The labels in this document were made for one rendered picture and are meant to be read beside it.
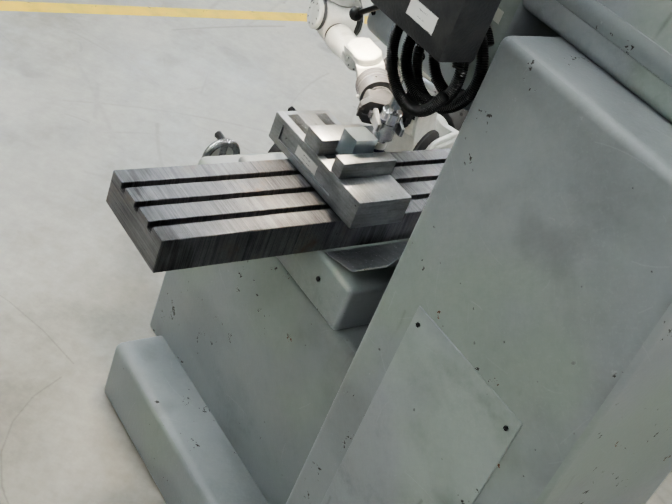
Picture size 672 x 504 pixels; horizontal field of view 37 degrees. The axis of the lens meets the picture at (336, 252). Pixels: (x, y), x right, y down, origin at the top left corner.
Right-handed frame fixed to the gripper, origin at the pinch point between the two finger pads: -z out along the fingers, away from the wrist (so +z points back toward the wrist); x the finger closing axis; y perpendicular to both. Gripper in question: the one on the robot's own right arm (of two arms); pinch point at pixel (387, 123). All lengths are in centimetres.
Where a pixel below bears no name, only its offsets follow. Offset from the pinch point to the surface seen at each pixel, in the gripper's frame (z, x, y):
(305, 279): -17.6, -10.8, 32.9
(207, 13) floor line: 287, 2, 114
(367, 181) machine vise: -9.9, -3.1, 9.5
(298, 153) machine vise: 2.2, -16.2, 13.3
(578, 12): -41, 7, -49
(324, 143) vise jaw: -3.3, -13.1, 6.3
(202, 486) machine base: -28, -19, 93
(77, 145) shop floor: 143, -55, 113
